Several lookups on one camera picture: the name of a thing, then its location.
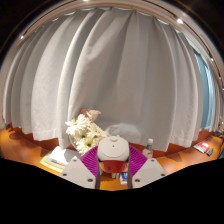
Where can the yellow book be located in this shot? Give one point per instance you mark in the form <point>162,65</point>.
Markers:
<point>50,163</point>

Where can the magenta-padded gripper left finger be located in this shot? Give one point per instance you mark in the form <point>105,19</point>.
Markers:
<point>80,171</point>

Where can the clear drink bottle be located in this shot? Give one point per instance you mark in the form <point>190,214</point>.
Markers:
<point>148,150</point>

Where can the white book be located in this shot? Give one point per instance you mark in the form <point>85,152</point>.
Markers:
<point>63,155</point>

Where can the white flower bouquet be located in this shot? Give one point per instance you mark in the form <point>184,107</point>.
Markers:
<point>85,131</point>

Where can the red booklet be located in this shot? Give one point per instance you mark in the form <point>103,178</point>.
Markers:
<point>201,147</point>

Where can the white curtain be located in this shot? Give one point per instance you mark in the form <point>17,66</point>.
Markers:
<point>116,66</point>

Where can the small dark object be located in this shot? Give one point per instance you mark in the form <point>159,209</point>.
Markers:
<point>210,151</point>

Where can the red and white charger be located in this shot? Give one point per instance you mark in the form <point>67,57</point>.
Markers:
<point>113,151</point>

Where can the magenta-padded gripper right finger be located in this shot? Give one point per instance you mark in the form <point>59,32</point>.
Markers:
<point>146,171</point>

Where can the window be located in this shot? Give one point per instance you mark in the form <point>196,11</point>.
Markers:
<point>205,93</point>

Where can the white ceramic vase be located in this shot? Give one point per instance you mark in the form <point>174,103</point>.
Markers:
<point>72,143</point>

